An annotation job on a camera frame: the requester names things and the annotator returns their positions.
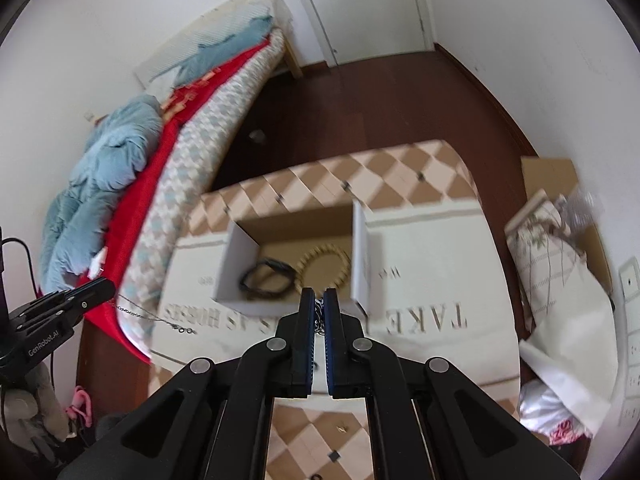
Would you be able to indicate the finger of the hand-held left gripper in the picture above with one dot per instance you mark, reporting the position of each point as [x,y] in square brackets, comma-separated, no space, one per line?
[92,292]

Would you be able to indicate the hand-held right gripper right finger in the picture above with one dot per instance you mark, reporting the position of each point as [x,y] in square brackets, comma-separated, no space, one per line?
[328,345]

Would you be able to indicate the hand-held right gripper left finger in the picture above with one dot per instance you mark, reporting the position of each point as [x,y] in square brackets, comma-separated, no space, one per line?
[309,345]

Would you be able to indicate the white cardboard box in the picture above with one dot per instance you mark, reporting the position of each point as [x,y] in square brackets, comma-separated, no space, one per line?
[235,265]

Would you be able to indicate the grey cloth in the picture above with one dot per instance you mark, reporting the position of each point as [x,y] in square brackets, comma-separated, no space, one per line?
[27,410]

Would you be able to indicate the pink plastic hanger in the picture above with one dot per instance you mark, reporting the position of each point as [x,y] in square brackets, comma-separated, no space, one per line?
[80,405]

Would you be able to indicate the small gold earring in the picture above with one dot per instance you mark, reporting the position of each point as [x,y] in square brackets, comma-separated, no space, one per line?
[343,428]

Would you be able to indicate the bed with red sheet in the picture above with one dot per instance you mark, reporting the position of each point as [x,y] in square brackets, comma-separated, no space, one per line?
[145,200]

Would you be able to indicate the light blue quilt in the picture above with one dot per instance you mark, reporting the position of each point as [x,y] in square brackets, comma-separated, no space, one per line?
[105,170]

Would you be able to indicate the checkered tablecloth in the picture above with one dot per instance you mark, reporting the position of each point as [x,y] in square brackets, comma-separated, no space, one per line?
[390,170]

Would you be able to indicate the checkered bed sheet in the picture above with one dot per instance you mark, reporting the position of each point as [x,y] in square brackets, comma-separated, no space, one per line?
[210,125]

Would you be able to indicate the small grey floor object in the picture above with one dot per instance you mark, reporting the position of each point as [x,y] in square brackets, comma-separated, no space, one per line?
[256,136]

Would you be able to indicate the white plastic bag red print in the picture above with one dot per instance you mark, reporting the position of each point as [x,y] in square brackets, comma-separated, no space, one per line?
[545,412]

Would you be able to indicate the pile of bags and cardboard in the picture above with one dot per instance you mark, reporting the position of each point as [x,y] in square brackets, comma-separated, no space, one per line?
[550,280]

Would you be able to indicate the brown cardboard sheet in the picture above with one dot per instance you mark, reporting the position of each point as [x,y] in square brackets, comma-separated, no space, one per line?
[547,175]

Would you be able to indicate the clear plastic wrap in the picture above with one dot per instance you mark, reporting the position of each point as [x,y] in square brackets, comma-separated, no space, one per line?
[577,207]

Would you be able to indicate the wooden bed leg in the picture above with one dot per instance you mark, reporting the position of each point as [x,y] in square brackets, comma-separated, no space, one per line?
[292,60]

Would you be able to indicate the light blue blanket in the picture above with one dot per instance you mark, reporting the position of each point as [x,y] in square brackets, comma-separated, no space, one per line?
[235,42]

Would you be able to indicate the white mattress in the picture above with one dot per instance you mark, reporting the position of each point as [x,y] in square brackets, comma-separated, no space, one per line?
[215,25]

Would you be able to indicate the white door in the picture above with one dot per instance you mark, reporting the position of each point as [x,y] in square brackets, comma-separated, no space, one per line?
[365,5]

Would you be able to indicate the white wall socket strip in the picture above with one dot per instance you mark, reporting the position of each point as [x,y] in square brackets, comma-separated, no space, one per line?
[631,380]

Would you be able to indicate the white wall socket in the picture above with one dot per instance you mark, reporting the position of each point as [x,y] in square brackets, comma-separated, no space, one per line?
[631,280]

